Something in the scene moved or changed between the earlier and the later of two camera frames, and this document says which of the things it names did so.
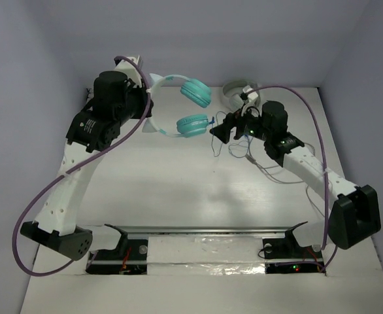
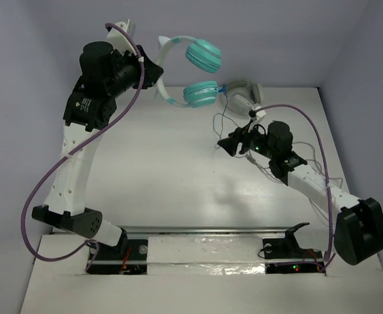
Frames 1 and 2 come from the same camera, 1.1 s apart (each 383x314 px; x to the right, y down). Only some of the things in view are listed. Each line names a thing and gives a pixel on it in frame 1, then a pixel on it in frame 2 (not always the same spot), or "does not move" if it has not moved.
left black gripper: x=142 y=103 to x=142 y=70
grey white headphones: x=233 y=89 does not move
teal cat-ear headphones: x=193 y=91 to x=203 y=55
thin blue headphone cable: x=212 y=122 to x=223 y=89
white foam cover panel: x=205 y=255 does not move
